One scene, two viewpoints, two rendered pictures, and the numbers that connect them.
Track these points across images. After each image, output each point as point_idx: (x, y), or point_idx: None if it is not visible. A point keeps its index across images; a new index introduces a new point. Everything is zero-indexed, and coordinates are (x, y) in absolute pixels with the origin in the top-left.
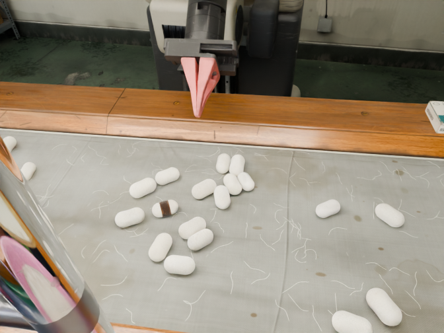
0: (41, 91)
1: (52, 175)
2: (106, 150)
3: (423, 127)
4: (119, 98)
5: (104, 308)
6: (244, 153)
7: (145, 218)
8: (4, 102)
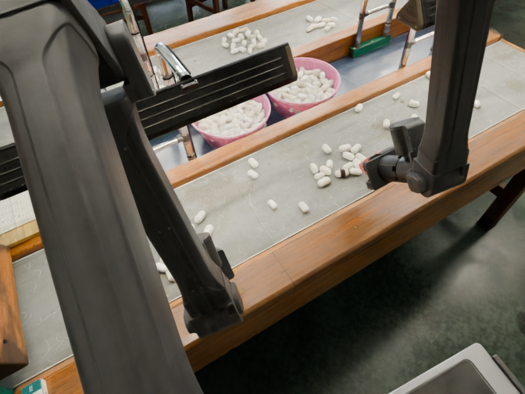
0: (341, 241)
1: (262, 213)
2: (255, 241)
3: (55, 381)
4: (283, 270)
5: (181, 191)
6: (175, 291)
7: (197, 223)
8: (344, 220)
